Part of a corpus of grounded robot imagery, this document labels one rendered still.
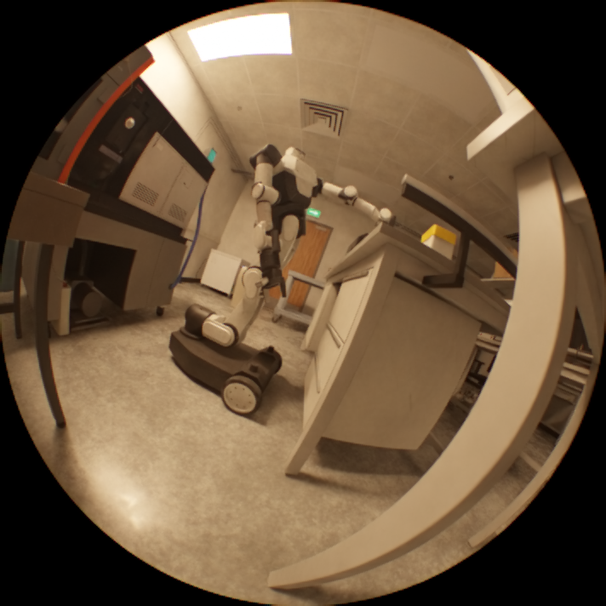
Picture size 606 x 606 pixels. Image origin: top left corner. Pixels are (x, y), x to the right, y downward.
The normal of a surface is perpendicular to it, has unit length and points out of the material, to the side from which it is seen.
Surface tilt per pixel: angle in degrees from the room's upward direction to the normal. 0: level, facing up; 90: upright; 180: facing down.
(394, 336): 90
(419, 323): 90
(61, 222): 90
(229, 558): 0
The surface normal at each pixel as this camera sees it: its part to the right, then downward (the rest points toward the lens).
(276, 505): 0.36, -0.93
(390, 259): -0.02, 0.06
